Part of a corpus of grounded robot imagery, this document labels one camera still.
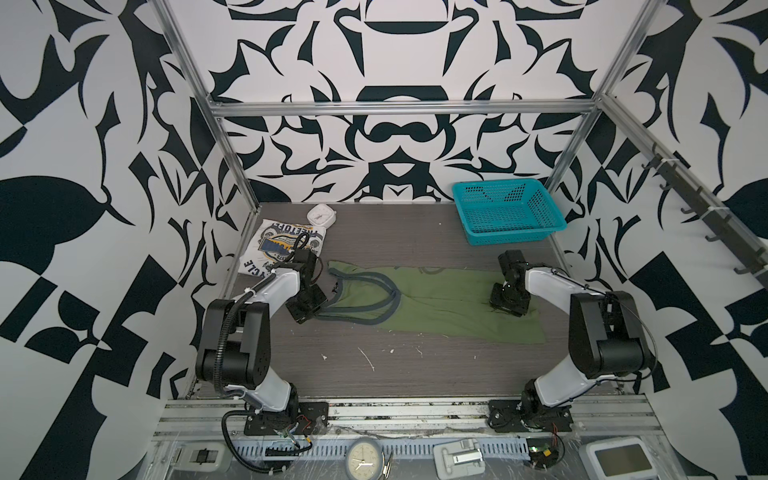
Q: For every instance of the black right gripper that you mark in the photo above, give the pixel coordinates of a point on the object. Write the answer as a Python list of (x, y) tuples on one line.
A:
[(496, 301)]

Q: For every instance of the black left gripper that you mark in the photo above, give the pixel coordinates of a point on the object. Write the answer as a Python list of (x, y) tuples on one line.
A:
[(299, 314)]

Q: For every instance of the green tank top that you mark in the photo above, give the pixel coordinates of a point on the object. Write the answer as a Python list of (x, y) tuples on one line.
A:
[(444, 301)]

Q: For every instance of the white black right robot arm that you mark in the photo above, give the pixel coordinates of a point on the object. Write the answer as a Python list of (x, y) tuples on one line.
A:
[(606, 342)]

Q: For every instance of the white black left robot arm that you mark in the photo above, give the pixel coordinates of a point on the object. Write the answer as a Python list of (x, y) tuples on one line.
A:
[(234, 354)]

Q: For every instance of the teal plastic basket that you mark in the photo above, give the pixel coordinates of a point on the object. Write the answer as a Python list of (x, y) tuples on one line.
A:
[(506, 211)]

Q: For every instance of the white plastic latch device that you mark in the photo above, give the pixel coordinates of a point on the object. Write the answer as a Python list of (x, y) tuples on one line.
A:
[(459, 459)]

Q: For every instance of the round analog clock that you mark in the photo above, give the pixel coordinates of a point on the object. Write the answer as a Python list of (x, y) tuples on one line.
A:
[(364, 460)]

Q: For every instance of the white digital display device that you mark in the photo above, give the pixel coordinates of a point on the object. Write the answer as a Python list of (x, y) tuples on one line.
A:
[(619, 458)]

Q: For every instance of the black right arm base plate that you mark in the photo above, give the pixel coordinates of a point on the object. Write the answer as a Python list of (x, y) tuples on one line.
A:
[(514, 416)]

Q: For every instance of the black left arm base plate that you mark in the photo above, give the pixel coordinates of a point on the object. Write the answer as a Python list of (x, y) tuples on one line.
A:
[(303, 418)]

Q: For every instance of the aluminium cage frame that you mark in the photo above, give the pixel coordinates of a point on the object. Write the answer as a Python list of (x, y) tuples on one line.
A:
[(397, 101)]

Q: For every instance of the grey switch box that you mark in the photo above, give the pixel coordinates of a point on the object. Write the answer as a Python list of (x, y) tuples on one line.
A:
[(203, 457)]

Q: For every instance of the black wall hook rail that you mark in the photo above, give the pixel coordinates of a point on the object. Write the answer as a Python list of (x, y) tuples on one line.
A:
[(701, 204)]

